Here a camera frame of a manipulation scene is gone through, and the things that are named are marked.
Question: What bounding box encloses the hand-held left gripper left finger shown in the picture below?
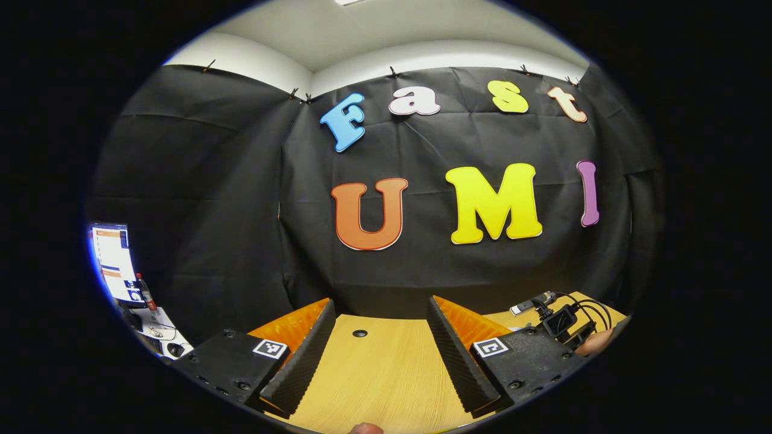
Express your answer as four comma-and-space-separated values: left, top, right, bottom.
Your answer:
172, 297, 337, 421

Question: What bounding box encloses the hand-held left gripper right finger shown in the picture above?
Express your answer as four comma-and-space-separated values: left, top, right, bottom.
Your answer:
426, 294, 589, 418

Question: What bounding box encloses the wooden desktop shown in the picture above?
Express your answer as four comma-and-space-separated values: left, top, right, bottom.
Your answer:
265, 291, 628, 434

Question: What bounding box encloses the white side desk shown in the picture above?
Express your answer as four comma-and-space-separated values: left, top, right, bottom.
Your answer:
121, 304, 195, 362

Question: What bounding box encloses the red bottle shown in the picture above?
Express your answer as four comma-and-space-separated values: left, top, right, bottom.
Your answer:
136, 272, 157, 312

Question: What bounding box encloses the black backdrop cloth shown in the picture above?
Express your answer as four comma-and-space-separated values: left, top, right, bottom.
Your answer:
84, 60, 664, 347

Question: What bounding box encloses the computer monitor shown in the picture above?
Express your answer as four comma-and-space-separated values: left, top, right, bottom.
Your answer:
89, 222, 145, 308

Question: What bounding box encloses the row of small black clips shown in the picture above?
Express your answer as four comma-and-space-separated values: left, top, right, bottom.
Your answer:
202, 58, 583, 104

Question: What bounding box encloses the black cable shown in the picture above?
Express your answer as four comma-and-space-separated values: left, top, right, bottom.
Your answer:
552, 292, 613, 332

